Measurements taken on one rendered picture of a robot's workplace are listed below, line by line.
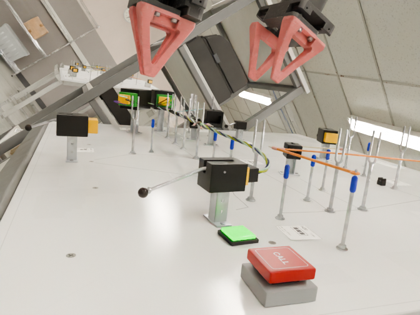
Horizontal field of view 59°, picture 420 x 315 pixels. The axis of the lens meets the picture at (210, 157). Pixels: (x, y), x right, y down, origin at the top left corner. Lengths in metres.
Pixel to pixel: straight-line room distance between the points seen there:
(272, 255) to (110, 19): 7.85
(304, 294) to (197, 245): 0.15
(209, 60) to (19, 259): 1.31
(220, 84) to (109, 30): 6.57
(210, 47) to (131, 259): 1.30
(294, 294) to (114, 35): 7.87
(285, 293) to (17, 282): 0.25
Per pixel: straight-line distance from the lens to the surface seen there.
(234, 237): 0.47
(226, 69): 1.65
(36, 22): 7.53
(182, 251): 0.45
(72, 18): 8.08
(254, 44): 0.55
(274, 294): 0.37
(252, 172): 0.53
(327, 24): 0.53
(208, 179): 0.50
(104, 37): 8.11
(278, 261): 0.38
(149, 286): 0.38
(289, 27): 0.50
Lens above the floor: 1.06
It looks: 9 degrees up
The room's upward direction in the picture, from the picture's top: 56 degrees clockwise
